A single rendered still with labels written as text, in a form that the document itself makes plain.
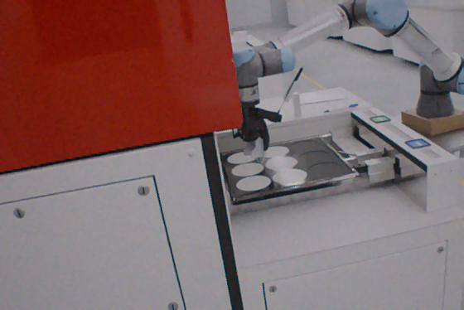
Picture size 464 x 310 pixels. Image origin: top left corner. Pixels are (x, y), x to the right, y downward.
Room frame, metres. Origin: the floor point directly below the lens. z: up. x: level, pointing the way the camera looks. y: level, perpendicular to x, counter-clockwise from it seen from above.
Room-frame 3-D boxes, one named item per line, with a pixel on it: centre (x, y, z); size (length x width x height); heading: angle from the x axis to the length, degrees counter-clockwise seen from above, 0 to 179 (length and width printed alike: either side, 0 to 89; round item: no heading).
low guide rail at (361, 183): (1.25, -0.21, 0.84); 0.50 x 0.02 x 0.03; 95
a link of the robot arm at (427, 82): (1.69, -0.82, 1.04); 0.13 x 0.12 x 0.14; 13
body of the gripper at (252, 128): (1.38, -0.06, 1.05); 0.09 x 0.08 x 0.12; 126
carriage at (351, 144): (1.40, -0.41, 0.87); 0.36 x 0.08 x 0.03; 5
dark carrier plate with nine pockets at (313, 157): (1.36, -0.14, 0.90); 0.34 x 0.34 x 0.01; 5
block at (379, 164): (1.25, -0.42, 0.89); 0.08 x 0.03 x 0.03; 95
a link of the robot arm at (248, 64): (1.38, -0.07, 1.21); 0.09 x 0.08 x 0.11; 103
